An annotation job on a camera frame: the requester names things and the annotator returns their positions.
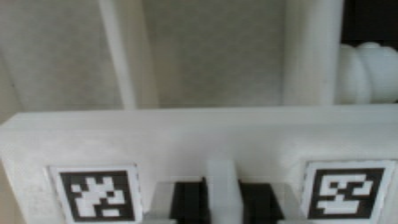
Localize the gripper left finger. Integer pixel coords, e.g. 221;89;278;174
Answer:
144;178;210;224

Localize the white cabinet body box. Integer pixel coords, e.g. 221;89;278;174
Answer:
0;0;398;116

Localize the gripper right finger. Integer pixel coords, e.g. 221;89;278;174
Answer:
240;182;310;224

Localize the white door panel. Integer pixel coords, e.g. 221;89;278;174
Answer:
0;104;398;224

